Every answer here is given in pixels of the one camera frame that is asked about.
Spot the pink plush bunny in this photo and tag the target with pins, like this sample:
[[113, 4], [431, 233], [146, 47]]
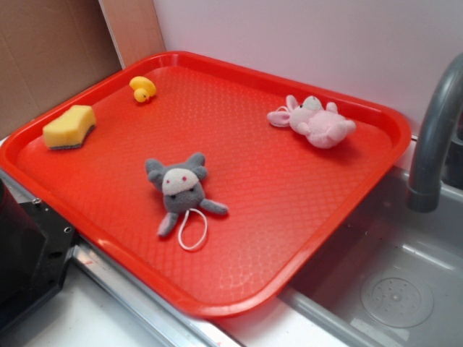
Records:
[[323, 127]]

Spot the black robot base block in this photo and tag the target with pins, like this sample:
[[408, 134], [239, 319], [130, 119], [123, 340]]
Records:
[[36, 245]]

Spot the red plastic tray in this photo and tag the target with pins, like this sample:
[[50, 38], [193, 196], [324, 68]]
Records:
[[285, 197]]

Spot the grey plush animal toy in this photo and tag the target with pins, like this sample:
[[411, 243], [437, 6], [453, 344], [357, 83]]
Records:
[[183, 193]]

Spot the yellow rubber duck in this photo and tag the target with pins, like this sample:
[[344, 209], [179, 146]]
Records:
[[143, 89]]

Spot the yellow sponge with grey pad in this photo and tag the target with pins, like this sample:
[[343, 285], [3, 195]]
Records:
[[71, 129]]

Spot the grey toy sink basin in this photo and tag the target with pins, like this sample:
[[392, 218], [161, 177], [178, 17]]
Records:
[[388, 276]]

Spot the grey toy faucet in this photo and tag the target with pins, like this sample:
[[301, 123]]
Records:
[[437, 157]]

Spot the brown cardboard panel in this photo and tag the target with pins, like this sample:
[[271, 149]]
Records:
[[52, 50]]

